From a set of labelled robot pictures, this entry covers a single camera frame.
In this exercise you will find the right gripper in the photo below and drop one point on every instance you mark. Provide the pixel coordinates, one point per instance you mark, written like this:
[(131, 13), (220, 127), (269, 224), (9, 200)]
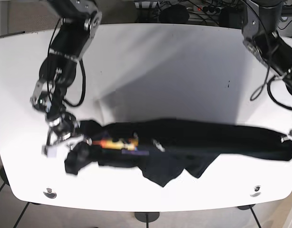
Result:
[(63, 133)]

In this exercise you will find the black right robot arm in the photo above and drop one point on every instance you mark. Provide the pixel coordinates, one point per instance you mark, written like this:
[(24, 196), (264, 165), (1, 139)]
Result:
[(78, 22)]

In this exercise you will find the front black table foot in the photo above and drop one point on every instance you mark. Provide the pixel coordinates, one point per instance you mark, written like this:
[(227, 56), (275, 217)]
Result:
[(147, 216)]

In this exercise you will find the chrome table grommet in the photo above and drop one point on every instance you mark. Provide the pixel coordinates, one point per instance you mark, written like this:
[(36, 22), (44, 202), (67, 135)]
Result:
[(50, 193), (255, 191)]

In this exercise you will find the right chrome table grommet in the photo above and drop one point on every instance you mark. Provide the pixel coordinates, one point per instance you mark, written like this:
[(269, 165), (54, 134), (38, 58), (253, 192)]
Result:
[(255, 191)]

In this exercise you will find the left chrome table grommet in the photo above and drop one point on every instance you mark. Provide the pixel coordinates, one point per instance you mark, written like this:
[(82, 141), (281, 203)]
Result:
[(50, 193)]

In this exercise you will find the black printed T-shirt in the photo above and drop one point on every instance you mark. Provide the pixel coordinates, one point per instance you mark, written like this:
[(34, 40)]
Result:
[(163, 148)]

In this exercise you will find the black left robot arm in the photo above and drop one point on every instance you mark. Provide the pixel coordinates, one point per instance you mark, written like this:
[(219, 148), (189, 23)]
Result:
[(261, 38)]

